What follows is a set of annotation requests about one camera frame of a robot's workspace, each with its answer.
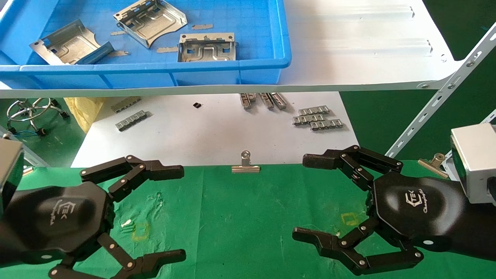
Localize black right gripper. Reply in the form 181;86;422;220
292;145;467;276

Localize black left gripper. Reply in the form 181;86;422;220
11;155;187;279

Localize stamped sheet metal bracket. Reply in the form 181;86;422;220
29;19;115;65
113;0;188;49
177;33;238;62

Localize brass binder clip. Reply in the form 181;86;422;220
418;153;450;179

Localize green table cloth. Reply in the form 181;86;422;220
0;161;496;279

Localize yellow plastic bag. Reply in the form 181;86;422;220
63;97;107;134

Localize blue plastic bin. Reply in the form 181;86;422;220
0;0;292;90

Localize white metal shelf board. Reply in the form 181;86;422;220
0;0;463;99

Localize grey metal frame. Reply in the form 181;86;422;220
0;130;49;168

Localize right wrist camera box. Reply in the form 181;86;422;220
450;123;496;204

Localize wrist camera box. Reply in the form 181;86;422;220
450;123;496;204
0;139;24;210

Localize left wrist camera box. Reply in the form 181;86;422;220
0;139;24;210

